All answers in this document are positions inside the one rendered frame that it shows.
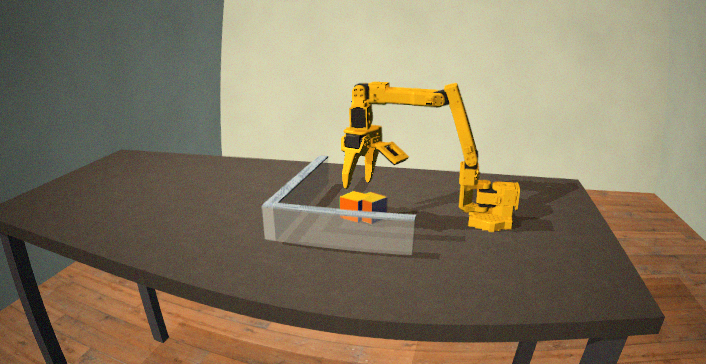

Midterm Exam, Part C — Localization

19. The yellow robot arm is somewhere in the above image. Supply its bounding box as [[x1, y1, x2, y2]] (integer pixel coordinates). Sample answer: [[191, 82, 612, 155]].
[[349, 82, 518, 232]]

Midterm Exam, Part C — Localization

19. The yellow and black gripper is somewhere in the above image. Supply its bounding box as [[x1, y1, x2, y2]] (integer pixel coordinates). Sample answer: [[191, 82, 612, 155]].
[[341, 125, 409, 189]]

